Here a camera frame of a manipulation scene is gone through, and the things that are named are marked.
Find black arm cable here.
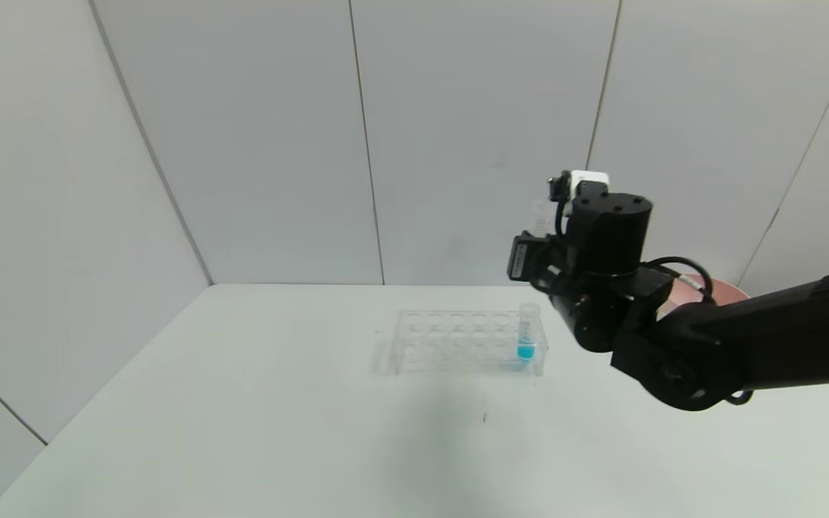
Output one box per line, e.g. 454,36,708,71
643,256,755,408

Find test tube with blue pigment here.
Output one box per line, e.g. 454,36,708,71
517,303,540,362

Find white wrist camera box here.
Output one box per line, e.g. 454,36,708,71
569,171,611,196

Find clear acrylic test tube rack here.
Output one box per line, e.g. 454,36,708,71
390,309,549,376

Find pink plastic bowl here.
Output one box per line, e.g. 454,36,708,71
656,276,750,321

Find test tube with yellow pigment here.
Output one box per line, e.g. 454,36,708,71
531,201,556,238

